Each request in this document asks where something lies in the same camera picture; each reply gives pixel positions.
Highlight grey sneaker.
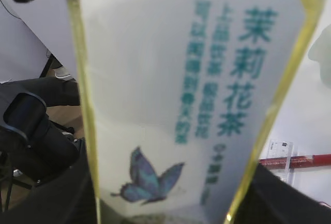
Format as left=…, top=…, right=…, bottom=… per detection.
left=53, top=66, right=73, bottom=81

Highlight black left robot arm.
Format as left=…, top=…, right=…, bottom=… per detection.
left=1, top=77, right=85, bottom=183

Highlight yellow tea bottle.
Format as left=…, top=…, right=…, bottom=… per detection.
left=67, top=0, right=325, bottom=223

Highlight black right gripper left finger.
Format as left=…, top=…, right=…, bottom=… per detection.
left=5, top=141, right=97, bottom=224

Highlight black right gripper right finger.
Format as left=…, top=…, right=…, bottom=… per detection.
left=233, top=165, right=330, bottom=224

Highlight clear plastic ruler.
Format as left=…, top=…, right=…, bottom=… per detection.
left=266, top=139, right=297, bottom=186

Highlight red glitter glue pen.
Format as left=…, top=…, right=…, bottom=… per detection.
left=259, top=154, right=330, bottom=170

